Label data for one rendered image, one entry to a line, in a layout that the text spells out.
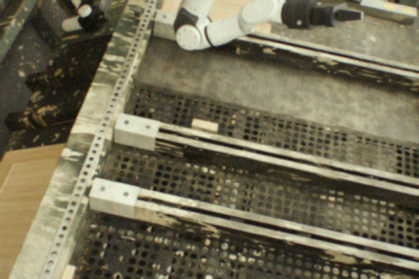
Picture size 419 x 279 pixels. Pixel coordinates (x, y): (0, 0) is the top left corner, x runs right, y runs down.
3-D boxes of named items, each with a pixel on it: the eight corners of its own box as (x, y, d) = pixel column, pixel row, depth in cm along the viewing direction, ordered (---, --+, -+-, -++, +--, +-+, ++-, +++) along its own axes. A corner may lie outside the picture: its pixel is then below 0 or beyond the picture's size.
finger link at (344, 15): (362, 21, 157) (339, 20, 160) (362, 9, 156) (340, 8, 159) (360, 22, 156) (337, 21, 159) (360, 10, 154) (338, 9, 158)
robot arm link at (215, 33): (243, 40, 172) (188, 59, 181) (252, 28, 180) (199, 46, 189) (228, 8, 168) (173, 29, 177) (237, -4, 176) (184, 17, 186)
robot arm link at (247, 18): (277, 14, 163) (235, 29, 169) (290, 22, 170) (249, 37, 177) (273, -8, 164) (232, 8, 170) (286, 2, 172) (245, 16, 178)
